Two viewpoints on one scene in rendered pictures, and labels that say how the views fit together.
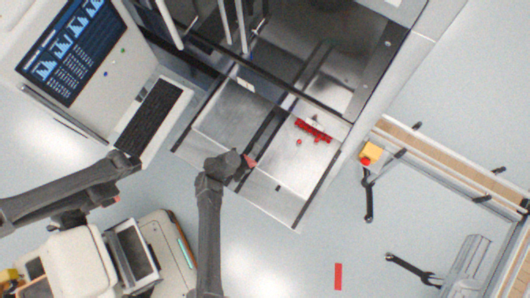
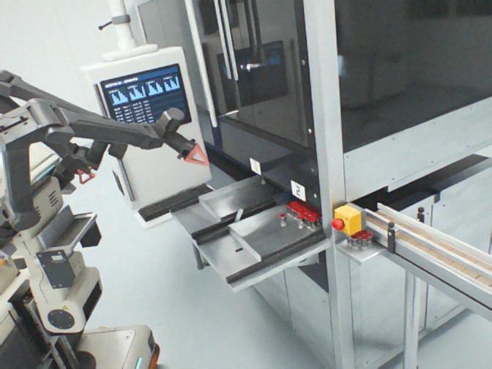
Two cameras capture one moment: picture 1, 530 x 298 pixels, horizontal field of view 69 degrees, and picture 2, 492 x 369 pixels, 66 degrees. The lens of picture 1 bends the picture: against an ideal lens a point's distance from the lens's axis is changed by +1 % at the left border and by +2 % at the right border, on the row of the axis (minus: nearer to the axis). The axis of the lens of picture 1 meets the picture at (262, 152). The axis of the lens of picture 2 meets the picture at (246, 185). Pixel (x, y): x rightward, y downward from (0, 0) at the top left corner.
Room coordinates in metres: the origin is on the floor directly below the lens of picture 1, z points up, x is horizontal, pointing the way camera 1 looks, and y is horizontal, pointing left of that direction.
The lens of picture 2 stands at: (-0.72, -0.64, 1.68)
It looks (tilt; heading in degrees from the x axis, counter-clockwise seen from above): 25 degrees down; 27
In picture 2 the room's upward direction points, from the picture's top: 10 degrees counter-clockwise
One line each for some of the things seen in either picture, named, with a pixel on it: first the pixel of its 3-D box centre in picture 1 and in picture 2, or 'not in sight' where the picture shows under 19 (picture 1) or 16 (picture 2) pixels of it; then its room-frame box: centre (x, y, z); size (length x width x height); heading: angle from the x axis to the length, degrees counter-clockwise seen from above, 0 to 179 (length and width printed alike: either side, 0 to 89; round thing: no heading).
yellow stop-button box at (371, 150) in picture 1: (371, 151); (349, 219); (0.37, -0.44, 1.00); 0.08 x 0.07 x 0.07; 141
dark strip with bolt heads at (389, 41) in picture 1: (357, 100); (306, 96); (0.44, -0.31, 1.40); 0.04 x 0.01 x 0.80; 51
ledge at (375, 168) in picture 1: (371, 153); (363, 247); (0.39, -0.48, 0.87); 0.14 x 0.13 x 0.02; 141
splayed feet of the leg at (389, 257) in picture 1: (425, 277); not in sight; (-0.22, -0.87, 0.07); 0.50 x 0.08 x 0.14; 51
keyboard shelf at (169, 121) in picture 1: (146, 117); (176, 203); (0.72, 0.54, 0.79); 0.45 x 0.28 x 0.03; 144
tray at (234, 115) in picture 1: (237, 112); (242, 196); (0.65, 0.09, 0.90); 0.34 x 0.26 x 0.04; 141
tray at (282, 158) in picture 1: (301, 150); (282, 226); (0.43, -0.17, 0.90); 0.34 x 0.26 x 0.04; 141
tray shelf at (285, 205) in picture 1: (260, 145); (247, 221); (0.49, 0.01, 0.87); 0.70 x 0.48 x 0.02; 51
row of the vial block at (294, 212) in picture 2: (311, 133); (300, 217); (0.50, -0.22, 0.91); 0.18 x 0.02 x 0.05; 51
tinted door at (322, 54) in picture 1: (309, 50); (273, 58); (0.56, -0.17, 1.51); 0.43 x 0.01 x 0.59; 51
